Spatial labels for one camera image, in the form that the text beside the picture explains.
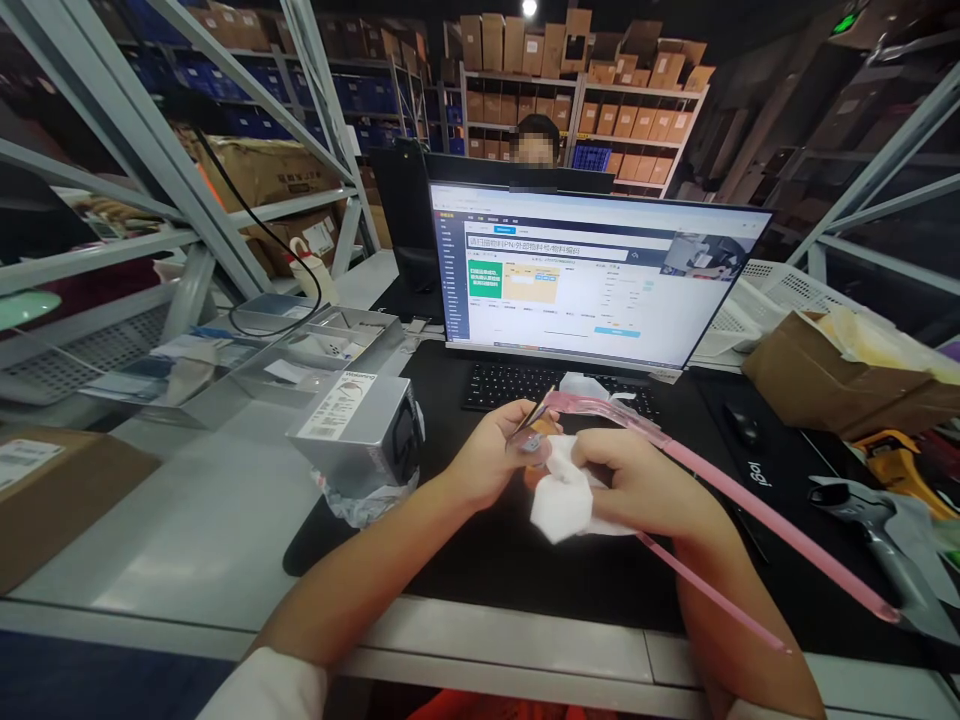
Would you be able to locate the white perforated tray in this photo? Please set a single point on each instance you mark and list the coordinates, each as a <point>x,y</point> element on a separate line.
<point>82,356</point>

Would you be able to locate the pink glasses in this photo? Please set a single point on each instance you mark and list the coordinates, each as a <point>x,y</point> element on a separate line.
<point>712,480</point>

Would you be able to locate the person's right fingers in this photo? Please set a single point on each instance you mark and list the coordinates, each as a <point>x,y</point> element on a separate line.
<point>607,450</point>

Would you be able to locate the open cardboard box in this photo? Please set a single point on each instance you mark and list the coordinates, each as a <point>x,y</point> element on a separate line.
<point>840,382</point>

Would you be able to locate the blue plastic crate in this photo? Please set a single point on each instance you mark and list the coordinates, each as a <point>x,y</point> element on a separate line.
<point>592,157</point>

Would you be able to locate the person's left hand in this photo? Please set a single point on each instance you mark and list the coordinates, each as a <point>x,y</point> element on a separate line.
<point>484,457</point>

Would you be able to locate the grey product box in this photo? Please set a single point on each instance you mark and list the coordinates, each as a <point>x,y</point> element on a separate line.
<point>352,427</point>

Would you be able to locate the white bottle red cap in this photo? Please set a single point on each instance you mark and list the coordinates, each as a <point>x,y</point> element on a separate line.
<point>315,274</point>

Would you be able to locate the small clear plastic bag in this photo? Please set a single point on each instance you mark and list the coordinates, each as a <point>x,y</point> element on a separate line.
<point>592,386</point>

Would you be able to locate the green lamp shade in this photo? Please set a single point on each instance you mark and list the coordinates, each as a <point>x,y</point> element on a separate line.
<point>26,309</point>

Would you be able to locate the white plastic basket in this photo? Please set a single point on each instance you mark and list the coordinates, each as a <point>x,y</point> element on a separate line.
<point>780,300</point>

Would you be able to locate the closed cardboard box white label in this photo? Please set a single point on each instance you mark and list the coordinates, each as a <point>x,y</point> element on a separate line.
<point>60,502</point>

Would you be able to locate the stack of blue white leaflets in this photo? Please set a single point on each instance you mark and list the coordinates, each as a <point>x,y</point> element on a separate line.
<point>157,371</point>

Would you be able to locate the person's right hand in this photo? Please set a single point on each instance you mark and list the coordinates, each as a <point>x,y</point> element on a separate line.
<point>660,487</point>

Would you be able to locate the green exit sign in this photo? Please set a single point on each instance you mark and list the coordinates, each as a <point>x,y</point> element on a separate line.
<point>844,24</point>

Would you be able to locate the yellow tape dispenser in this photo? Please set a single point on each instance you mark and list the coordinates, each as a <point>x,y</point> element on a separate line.
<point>896,457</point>

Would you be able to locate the computer monitor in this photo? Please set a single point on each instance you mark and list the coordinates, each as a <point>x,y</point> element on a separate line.
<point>600,277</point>

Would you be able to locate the shelf with cardboard cartons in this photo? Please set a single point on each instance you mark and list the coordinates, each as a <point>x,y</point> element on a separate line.
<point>637,112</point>

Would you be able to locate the black keyboard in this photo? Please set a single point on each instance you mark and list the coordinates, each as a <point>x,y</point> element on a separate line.
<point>510,386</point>

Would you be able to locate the black monitor back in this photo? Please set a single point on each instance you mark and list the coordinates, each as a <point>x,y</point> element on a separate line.
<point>401,217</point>

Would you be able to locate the large printed cardboard carton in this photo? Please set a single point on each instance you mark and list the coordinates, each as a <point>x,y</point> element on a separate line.
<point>270,172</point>

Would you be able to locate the shelf with blue bins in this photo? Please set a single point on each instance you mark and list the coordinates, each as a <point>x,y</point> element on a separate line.
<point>247,82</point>

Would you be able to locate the grey barcode scanner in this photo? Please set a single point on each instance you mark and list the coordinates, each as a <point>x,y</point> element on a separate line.
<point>881,540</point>

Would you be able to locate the person's body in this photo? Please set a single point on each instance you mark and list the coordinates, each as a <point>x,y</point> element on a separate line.
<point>472,706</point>

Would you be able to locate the metal divided tray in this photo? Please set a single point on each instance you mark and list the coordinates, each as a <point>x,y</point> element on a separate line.
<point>300,352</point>

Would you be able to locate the white cleaning cloth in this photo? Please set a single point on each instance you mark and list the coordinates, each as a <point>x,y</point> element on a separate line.
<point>559,502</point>

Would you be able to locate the black desk mat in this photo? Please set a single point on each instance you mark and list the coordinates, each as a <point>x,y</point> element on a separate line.
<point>570,570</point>

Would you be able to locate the grey metal rack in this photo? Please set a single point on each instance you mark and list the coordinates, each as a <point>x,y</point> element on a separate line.
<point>885,202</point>
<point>150,150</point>

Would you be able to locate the crumpled clear plastic bag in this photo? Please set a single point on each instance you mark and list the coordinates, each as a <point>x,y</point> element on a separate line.
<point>360,506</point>

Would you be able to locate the black computer mouse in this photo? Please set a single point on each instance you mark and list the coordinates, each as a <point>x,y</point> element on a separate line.
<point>741,426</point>

